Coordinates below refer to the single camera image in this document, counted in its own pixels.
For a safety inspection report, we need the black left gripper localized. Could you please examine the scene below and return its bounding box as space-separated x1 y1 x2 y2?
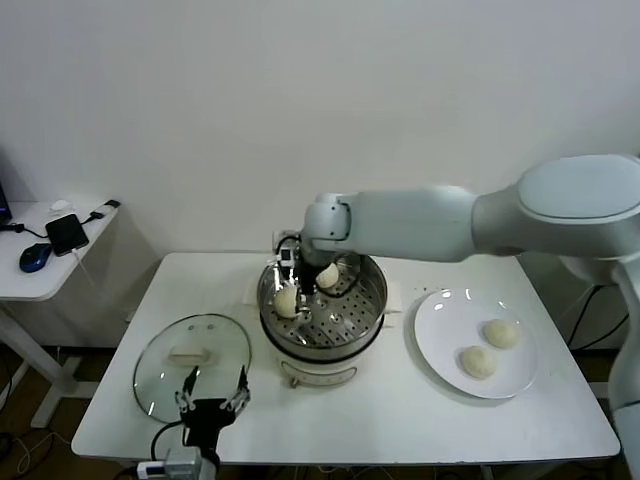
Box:
173 365 252 451

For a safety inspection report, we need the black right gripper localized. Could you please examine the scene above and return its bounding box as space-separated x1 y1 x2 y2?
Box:
280 252 322 327

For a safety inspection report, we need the white steamed baozi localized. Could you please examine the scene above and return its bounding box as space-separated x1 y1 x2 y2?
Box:
481 318 522 350
316 263 341 295
273 289 303 322
458 345 498 380

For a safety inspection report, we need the round glass pot lid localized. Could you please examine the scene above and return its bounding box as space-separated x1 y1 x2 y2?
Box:
132 313 253 420

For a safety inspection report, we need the steel steamer basket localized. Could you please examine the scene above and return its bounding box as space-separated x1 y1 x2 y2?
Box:
241 249 404 351

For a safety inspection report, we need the white round plate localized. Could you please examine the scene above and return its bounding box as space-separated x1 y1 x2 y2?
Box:
413 287 539 400

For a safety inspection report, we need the white side table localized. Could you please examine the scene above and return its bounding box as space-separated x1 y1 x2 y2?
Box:
0 201 122 430

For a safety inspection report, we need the black smartphone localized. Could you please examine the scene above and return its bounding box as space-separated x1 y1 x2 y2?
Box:
44 213 90 257

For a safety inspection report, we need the blue computer mouse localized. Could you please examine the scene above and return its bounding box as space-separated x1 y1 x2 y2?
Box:
18 243 53 274

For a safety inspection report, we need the dark laptop screen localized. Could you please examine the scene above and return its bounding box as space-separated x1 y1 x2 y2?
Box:
0 149 12 226

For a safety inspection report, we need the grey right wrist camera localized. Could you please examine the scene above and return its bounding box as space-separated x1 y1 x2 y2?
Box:
272 229 301 271

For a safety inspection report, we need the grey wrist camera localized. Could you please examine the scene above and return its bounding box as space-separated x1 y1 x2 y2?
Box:
272 229 301 271
164 446 202 480

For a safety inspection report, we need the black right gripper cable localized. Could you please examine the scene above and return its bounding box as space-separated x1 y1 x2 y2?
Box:
327 252 362 297

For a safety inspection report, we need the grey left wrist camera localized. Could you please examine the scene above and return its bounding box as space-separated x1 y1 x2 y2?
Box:
164 446 202 480

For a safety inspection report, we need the white charging cable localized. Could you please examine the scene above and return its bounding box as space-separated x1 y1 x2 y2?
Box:
72 248 101 297

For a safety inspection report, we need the white floor cable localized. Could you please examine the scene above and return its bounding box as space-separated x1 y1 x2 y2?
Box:
14 430 69 475

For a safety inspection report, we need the black cable with silver adapter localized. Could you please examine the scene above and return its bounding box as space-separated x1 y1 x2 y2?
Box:
82 199 121 225

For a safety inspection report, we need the thin black desk cable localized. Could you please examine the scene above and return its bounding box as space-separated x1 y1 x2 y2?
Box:
0 223 49 241

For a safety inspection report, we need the black power cable with plug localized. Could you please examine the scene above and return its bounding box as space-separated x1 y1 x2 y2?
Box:
563 282 632 351

